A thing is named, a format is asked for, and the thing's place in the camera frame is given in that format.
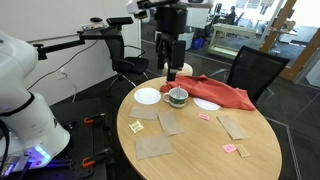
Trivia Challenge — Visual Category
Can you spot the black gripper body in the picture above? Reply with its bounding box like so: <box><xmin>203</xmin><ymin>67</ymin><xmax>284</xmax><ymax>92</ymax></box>
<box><xmin>154</xmin><ymin>6</ymin><xmax>188</xmax><ymax>38</ymax></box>

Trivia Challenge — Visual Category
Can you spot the white mug with green band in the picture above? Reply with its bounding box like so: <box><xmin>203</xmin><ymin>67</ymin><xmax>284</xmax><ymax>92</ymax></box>
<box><xmin>162</xmin><ymin>87</ymin><xmax>190</xmax><ymax>109</ymax></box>

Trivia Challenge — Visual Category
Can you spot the blue bag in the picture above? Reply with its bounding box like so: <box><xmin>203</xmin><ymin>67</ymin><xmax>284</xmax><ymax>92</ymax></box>
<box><xmin>191</xmin><ymin>37</ymin><xmax>205</xmax><ymax>51</ymax></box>

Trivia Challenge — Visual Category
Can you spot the black office swivel chair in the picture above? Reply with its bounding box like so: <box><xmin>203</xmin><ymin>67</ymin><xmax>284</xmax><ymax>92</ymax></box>
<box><xmin>106</xmin><ymin>28</ymin><xmax>150</xmax><ymax>98</ymax></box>

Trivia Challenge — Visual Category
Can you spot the white round plate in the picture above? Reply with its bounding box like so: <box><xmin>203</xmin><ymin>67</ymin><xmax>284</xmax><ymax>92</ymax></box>
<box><xmin>133</xmin><ymin>87</ymin><xmax>162</xmax><ymax>106</ymax></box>
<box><xmin>193</xmin><ymin>96</ymin><xmax>222</xmax><ymax>112</ymax></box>

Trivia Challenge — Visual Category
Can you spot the red cloth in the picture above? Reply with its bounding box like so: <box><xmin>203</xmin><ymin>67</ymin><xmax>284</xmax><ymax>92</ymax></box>
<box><xmin>159</xmin><ymin>73</ymin><xmax>257</xmax><ymax>112</ymax></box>

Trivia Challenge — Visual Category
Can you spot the seated person in background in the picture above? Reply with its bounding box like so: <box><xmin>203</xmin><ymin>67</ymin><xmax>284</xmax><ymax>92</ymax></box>
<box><xmin>224</xmin><ymin>5</ymin><xmax>237</xmax><ymax>25</ymax></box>

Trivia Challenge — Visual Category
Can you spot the pale green background table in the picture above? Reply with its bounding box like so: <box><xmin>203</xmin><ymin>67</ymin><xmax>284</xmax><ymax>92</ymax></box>
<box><xmin>208</xmin><ymin>23</ymin><xmax>258</xmax><ymax>60</ymax></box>

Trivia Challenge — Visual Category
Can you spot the brown paper napkin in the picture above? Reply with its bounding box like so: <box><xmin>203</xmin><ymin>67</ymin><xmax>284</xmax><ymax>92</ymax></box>
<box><xmin>128</xmin><ymin>105</ymin><xmax>160</xmax><ymax>121</ymax></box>
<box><xmin>157</xmin><ymin>110</ymin><xmax>185</xmax><ymax>137</ymax></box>
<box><xmin>134</xmin><ymin>134</ymin><xmax>174</xmax><ymax>161</ymax></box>
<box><xmin>216</xmin><ymin>114</ymin><xmax>251</xmax><ymax>141</ymax></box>

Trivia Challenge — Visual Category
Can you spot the small pink packet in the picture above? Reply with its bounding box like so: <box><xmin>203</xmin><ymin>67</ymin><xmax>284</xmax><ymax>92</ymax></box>
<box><xmin>198</xmin><ymin>113</ymin><xmax>211</xmax><ymax>122</ymax></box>

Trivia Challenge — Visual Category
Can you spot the grey electronics box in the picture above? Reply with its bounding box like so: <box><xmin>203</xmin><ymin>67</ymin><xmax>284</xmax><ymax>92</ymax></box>
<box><xmin>81</xmin><ymin>22</ymin><xmax>108</xmax><ymax>33</ymax></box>

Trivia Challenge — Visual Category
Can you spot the yellow sachet packet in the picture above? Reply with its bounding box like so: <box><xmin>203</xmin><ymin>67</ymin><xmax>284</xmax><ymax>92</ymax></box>
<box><xmin>128</xmin><ymin>120</ymin><xmax>145</xmax><ymax>135</ymax></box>

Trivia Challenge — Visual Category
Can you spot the black mesh chair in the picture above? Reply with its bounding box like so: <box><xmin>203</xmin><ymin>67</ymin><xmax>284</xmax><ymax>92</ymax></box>
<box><xmin>209</xmin><ymin>45</ymin><xmax>291</xmax><ymax>106</ymax></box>

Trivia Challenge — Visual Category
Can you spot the pink sticky note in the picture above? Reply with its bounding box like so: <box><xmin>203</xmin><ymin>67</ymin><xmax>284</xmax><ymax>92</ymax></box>
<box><xmin>222</xmin><ymin>143</ymin><xmax>238</xmax><ymax>154</ymax></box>

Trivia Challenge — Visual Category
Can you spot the tan sachet packet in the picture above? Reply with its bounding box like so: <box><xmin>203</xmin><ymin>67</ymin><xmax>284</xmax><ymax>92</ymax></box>
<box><xmin>234</xmin><ymin>143</ymin><xmax>250</xmax><ymax>159</ymax></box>

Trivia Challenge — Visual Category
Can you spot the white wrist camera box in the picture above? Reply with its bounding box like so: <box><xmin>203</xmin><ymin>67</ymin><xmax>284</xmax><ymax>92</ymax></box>
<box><xmin>125</xmin><ymin>0</ymin><xmax>152</xmax><ymax>20</ymax></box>

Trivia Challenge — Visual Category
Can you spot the orange handled black clamp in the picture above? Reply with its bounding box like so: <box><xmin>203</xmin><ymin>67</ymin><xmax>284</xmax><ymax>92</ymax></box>
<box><xmin>83</xmin><ymin>113</ymin><xmax>109</xmax><ymax>126</ymax></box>
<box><xmin>81</xmin><ymin>148</ymin><xmax>114</xmax><ymax>168</ymax></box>

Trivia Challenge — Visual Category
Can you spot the white wall outlet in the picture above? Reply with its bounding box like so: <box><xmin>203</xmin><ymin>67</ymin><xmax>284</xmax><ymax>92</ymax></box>
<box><xmin>55</xmin><ymin>68</ymin><xmax>68</xmax><ymax>80</ymax></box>

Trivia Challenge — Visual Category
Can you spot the wooden post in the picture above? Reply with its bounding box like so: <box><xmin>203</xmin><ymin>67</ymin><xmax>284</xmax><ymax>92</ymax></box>
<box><xmin>259</xmin><ymin>0</ymin><xmax>298</xmax><ymax>54</ymax></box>

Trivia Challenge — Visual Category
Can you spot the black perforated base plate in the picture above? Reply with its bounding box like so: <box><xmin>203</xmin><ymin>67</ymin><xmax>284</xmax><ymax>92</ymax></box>
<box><xmin>0</xmin><ymin>123</ymin><xmax>111</xmax><ymax>180</ymax></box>

